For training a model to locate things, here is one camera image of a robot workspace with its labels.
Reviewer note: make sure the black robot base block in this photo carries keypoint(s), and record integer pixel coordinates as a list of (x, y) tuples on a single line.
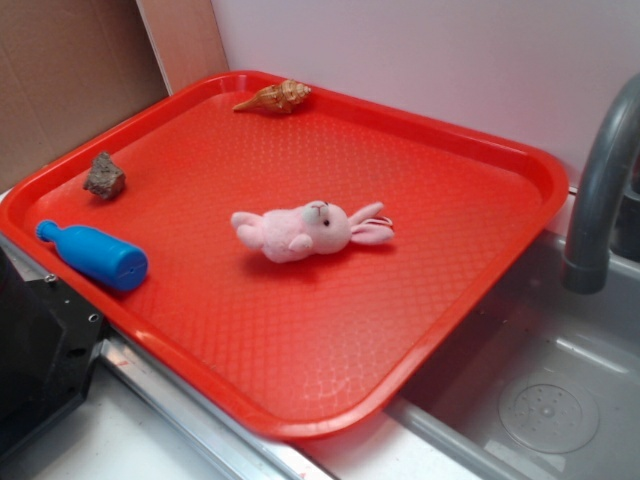
[(50, 338)]

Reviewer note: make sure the blue plastic bottle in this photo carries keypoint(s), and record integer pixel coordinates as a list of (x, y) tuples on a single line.
[(102, 257)]

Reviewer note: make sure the pink plush bunny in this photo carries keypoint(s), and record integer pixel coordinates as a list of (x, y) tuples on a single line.
[(316, 228)]

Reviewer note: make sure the red plastic tray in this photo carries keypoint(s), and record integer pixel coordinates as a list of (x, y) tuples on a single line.
[(308, 348)]

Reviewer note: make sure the tan spiral seashell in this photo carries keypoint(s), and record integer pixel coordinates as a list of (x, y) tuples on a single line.
[(282, 98)]

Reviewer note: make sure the grey brown rock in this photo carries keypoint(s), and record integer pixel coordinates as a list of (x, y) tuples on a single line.
[(105, 179)]

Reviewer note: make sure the grey toy faucet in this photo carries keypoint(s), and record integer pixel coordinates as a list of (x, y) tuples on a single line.
[(605, 216)]

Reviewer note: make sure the grey toy sink basin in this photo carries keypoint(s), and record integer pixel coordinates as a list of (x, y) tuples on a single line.
[(536, 382)]

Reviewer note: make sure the brown cardboard panel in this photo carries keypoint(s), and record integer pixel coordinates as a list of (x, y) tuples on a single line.
[(71, 70)]

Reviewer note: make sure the silver metal rail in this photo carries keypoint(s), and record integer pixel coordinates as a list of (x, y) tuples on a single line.
[(141, 422)]

